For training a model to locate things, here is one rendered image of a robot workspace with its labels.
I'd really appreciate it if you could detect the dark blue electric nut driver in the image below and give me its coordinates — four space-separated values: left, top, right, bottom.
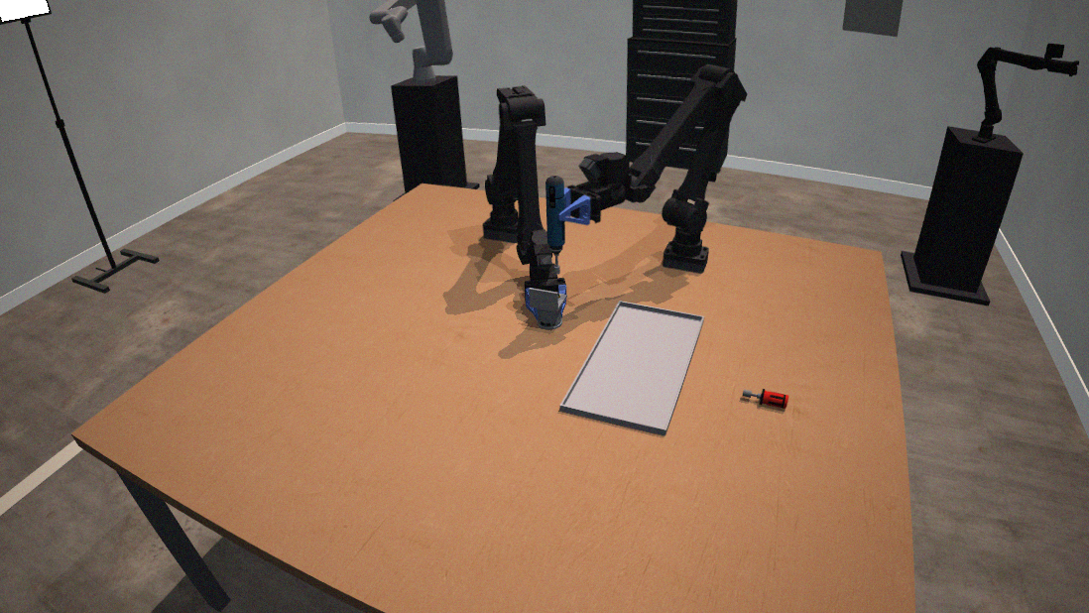
545 176 565 275

